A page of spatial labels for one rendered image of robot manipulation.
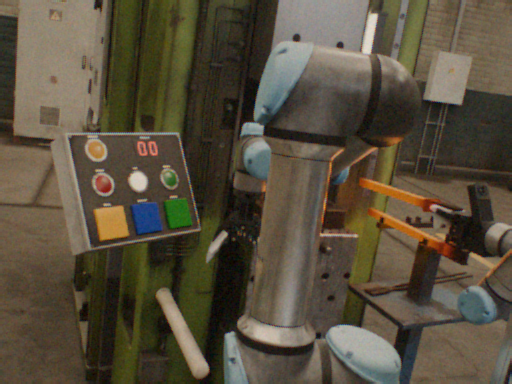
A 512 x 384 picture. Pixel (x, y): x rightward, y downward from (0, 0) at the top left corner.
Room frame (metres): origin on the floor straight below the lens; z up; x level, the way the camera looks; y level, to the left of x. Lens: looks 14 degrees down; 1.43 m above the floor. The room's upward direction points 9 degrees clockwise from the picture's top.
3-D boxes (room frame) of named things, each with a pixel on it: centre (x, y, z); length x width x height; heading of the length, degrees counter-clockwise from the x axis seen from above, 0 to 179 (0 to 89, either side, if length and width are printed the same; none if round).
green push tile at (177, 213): (1.33, 0.20, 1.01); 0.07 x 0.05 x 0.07; 140
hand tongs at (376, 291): (1.90, -0.68, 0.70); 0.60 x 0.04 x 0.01; 126
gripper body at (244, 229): (1.18, 0.02, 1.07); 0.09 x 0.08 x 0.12; 2
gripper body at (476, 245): (1.23, -0.53, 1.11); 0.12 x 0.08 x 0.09; 25
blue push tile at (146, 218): (1.26, 0.26, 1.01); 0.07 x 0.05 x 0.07; 140
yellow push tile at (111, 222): (1.18, 0.33, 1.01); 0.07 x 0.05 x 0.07; 140
